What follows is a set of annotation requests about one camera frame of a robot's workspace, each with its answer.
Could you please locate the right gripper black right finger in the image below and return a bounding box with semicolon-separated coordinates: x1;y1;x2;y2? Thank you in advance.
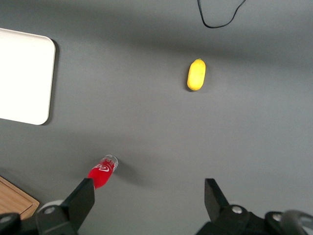
195;178;253;235

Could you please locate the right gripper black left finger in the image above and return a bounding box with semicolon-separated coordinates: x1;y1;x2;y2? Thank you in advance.
35;178;96;235

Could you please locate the red soda can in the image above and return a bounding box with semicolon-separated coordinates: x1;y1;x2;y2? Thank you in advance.
87;154;119;190

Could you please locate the white rectangular tray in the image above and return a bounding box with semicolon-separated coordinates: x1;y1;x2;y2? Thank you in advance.
0;27;56;126

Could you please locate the yellow lemon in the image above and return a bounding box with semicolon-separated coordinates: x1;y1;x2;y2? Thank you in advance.
187;58;206;92

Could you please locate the thin black cable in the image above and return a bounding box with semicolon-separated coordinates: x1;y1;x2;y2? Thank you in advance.
197;0;247;29

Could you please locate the wooden cutting board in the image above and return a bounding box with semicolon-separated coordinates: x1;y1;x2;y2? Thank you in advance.
0;175;40;221

